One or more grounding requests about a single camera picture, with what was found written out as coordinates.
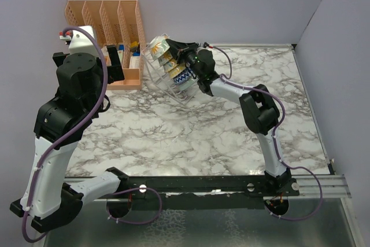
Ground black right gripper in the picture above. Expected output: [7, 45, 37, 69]
[165, 40, 202, 80]

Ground orange flower bowl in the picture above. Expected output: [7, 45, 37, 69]
[158, 50, 173, 67]
[149, 34, 170, 60]

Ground blue yellow floral bowl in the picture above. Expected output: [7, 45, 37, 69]
[163, 59, 178, 73]

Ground yellow sun blue bowl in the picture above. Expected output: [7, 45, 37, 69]
[168, 64, 186, 79]

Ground red patterned bowl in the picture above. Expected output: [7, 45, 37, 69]
[172, 68, 193, 85]

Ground plain teal bowl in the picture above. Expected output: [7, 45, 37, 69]
[177, 78, 198, 91]

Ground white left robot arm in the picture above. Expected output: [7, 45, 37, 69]
[10, 51, 128, 233]

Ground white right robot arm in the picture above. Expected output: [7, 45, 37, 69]
[166, 39, 291, 196]

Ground items in organizer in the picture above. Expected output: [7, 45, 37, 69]
[102, 41, 143, 70]

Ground orange plastic file organizer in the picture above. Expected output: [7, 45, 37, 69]
[65, 0, 146, 90]

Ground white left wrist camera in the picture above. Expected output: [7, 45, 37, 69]
[60, 31, 98, 57]

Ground white wire dish rack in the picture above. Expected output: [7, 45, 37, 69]
[141, 34, 197, 105]

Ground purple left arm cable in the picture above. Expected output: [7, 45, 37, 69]
[21, 26, 109, 244]

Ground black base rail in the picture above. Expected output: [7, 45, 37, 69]
[117, 175, 299, 210]

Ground aluminium rail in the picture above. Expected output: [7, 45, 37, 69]
[294, 175, 352, 198]

